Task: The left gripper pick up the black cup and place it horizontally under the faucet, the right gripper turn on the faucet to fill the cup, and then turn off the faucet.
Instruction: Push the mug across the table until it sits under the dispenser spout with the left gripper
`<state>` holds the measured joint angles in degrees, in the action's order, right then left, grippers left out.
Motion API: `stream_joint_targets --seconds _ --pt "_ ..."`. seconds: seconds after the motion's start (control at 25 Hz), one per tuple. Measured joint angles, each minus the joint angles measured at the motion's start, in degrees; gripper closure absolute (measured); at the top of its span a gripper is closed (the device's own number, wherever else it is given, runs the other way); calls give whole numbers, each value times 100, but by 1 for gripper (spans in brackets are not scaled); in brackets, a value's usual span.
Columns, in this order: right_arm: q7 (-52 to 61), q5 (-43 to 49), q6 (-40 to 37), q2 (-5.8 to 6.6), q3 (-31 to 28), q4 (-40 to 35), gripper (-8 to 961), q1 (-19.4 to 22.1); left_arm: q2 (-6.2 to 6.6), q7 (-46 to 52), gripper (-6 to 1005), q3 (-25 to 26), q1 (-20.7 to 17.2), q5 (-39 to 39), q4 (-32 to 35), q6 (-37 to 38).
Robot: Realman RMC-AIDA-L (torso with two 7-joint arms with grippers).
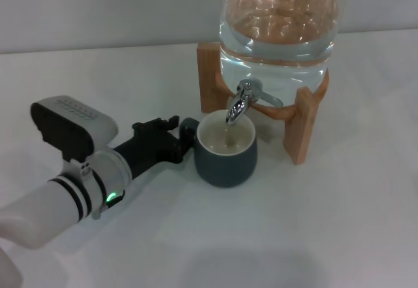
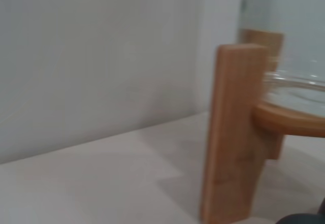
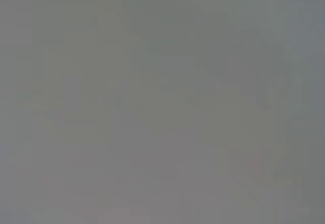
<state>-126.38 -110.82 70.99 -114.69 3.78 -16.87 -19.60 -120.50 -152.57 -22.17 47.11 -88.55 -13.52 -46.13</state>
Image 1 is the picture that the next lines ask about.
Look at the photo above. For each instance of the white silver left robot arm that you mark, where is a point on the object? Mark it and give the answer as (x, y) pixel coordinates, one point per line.
(55, 209)

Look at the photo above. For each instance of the glass water dispenser jar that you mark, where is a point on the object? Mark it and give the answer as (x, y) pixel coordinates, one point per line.
(277, 33)

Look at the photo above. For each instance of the chrome faucet tap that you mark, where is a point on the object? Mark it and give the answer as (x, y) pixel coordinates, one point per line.
(241, 103)

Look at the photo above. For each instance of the black cup with white interior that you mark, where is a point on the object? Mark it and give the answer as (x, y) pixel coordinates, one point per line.
(225, 167)

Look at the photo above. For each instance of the grey black wrist camera box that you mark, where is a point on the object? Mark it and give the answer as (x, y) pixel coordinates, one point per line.
(72, 128)

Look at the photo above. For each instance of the wooden dispenser stand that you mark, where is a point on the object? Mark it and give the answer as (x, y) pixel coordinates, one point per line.
(303, 128)

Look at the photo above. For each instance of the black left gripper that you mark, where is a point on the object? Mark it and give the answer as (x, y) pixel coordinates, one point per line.
(147, 151)

